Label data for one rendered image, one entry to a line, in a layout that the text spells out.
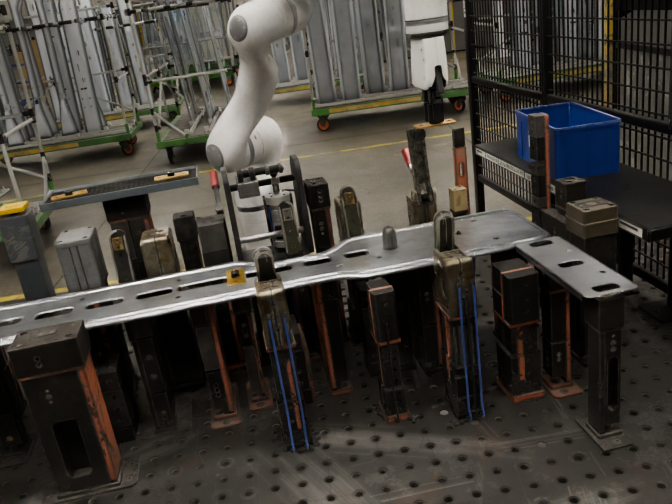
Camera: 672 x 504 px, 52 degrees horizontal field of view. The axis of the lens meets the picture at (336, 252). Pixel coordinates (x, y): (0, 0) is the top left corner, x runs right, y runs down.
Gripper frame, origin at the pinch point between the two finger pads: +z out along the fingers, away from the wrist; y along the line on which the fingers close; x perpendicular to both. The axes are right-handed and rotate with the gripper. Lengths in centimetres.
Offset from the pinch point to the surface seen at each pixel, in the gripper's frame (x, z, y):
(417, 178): -0.8, 17.3, -13.6
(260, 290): -42, 23, 20
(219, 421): -55, 57, 6
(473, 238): 5.2, 27.5, 4.4
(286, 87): 71, 99, -914
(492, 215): 14.6, 27.5, -7.3
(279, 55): 73, 55, -957
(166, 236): -59, 20, -13
